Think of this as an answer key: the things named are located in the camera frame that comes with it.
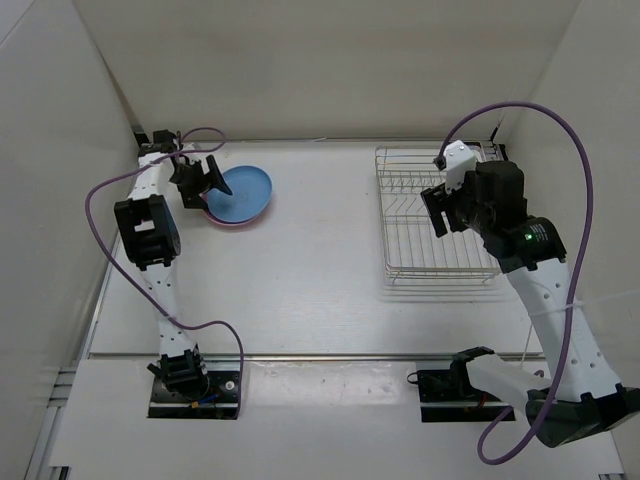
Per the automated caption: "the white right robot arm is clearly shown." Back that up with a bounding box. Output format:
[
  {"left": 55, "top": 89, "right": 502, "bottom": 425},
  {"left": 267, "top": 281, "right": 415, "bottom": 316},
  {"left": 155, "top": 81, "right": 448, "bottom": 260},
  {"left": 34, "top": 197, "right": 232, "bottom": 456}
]
[{"left": 421, "top": 156, "right": 639, "bottom": 448}]

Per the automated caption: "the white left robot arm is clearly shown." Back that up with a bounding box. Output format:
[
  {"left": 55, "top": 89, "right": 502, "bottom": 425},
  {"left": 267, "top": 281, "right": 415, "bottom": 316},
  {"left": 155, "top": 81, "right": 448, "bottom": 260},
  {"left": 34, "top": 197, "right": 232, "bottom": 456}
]
[{"left": 114, "top": 130, "right": 232, "bottom": 402}]

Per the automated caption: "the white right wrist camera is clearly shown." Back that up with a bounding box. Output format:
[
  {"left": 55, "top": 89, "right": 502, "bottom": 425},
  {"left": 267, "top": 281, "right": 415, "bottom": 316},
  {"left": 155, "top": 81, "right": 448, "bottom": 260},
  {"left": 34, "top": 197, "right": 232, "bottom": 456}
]
[{"left": 433, "top": 140, "right": 477, "bottom": 194}]

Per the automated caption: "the aluminium table edge rail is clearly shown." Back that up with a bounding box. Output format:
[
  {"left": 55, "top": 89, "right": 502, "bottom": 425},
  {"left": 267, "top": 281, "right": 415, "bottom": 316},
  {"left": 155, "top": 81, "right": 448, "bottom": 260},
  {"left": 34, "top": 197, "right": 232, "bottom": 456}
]
[{"left": 89, "top": 351, "right": 546, "bottom": 362}]

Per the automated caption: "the blue plastic plate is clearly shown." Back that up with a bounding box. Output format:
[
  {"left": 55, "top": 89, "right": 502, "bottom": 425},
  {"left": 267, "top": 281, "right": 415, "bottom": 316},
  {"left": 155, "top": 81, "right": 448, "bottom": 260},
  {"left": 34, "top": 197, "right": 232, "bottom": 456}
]
[{"left": 205, "top": 165, "right": 273, "bottom": 224}]

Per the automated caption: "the pink plastic plate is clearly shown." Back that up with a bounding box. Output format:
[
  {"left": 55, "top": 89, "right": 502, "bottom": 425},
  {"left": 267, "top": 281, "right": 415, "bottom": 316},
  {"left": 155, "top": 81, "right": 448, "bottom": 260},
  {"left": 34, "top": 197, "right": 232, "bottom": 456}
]
[{"left": 204, "top": 197, "right": 274, "bottom": 228}]

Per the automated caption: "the white cable tie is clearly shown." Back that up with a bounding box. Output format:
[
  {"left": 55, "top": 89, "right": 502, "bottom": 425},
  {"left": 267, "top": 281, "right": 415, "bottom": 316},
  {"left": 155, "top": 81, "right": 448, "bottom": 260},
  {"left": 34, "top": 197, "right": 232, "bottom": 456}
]
[{"left": 527, "top": 292, "right": 640, "bottom": 319}]

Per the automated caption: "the silver wire dish rack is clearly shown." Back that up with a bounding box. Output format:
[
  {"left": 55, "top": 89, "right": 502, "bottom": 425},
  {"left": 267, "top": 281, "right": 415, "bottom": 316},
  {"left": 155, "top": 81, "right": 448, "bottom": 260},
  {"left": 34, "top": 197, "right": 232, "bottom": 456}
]
[{"left": 374, "top": 146, "right": 499, "bottom": 291}]

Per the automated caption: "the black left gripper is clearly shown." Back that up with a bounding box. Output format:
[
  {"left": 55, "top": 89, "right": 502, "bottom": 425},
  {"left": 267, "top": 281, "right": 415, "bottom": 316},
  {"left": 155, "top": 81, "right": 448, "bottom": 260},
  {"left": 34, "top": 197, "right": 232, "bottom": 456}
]
[{"left": 169, "top": 154, "right": 231, "bottom": 209}]

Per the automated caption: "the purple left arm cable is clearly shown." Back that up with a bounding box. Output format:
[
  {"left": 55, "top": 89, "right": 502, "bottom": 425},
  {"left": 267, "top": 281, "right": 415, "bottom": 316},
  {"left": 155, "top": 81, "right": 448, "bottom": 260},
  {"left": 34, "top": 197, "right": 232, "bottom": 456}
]
[{"left": 85, "top": 127, "right": 245, "bottom": 419}]

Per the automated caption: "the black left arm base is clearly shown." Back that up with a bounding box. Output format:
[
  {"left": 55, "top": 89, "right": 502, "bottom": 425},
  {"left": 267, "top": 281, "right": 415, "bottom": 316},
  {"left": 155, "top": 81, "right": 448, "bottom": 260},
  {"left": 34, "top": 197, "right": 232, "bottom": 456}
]
[{"left": 147, "top": 351, "right": 243, "bottom": 421}]

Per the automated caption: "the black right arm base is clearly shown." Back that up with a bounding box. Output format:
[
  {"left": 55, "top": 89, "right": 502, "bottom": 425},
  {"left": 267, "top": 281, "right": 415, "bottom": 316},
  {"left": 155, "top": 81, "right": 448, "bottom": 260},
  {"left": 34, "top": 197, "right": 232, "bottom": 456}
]
[{"left": 406, "top": 346, "right": 507, "bottom": 423}]

